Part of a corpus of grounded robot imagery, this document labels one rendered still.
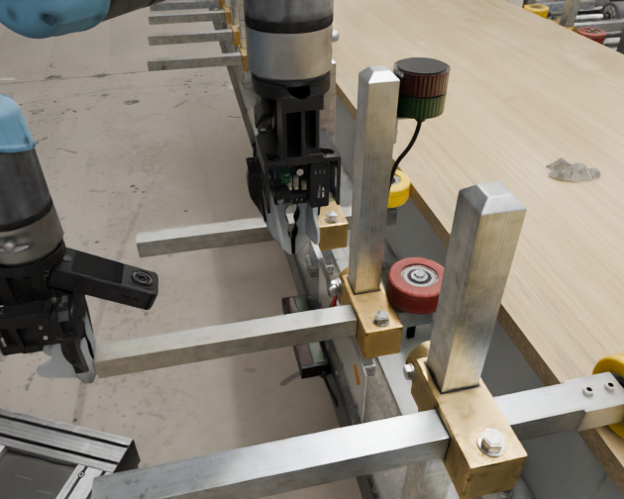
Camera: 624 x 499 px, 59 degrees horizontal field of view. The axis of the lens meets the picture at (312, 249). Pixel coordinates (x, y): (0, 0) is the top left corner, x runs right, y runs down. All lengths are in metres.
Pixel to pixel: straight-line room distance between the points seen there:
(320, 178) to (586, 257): 0.45
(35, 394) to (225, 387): 0.58
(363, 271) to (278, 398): 1.05
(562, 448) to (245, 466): 0.46
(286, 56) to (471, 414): 0.34
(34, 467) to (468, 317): 1.20
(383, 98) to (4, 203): 0.38
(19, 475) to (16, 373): 0.59
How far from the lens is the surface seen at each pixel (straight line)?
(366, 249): 0.70
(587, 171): 1.03
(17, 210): 0.57
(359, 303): 0.73
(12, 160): 0.55
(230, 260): 2.23
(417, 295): 0.69
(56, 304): 0.64
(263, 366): 1.81
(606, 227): 0.92
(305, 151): 0.50
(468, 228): 0.40
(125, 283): 0.63
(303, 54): 0.47
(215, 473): 0.47
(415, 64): 0.62
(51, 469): 1.47
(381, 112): 0.61
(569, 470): 0.80
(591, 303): 0.76
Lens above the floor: 1.36
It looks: 37 degrees down
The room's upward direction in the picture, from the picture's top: straight up
